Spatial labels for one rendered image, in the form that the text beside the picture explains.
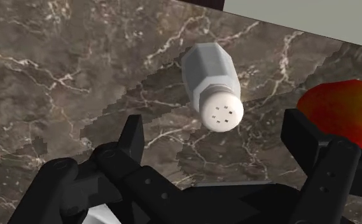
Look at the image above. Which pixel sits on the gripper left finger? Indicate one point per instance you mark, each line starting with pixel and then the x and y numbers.
pixel 115 173

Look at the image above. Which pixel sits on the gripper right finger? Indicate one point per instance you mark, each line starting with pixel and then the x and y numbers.
pixel 326 173

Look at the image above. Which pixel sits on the red apple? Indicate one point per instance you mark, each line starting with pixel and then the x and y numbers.
pixel 343 110

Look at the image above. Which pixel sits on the white salt shaker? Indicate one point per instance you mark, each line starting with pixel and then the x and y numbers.
pixel 210 81

